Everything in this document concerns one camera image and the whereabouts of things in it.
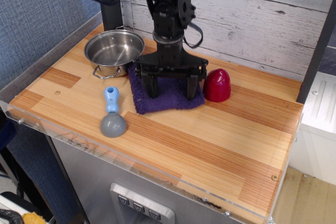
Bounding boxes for blue grey ice cream scoop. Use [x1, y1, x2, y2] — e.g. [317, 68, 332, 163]
[100, 87, 127, 138]

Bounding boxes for dark purple terry cloth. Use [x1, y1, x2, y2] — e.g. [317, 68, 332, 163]
[128, 64, 205, 114]

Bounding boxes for right dark metal post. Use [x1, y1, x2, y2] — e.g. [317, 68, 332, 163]
[296, 0, 335, 104]

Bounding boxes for yellow black braided cable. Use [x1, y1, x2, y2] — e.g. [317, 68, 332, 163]
[0, 208, 48, 224]

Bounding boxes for white ribbed appliance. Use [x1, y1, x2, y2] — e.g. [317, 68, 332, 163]
[289, 72, 335, 185]

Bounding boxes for stainless steel cabinet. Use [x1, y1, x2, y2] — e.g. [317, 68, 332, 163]
[48, 137, 237, 223]

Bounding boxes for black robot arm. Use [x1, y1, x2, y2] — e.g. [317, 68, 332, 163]
[134, 0, 208, 100]

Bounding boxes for small stainless steel pot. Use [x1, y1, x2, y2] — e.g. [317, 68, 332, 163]
[84, 26, 145, 80]

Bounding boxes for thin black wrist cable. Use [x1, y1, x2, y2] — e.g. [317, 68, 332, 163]
[183, 22, 204, 49]

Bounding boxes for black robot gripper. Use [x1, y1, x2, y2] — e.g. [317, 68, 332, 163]
[134, 41, 208, 100]

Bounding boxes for dark metal post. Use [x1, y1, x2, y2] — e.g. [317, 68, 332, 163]
[100, 2, 123, 31]
[296, 0, 335, 104]

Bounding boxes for left dark metal post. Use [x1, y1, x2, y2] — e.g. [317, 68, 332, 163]
[100, 2, 123, 31]

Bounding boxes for clear acrylic table guard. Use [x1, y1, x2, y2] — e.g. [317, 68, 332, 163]
[1, 14, 303, 223]

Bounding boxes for red plastic dome cup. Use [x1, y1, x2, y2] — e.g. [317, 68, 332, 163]
[203, 68, 231, 102]

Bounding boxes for silver button control panel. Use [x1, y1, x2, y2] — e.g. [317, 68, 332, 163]
[110, 183, 175, 223]

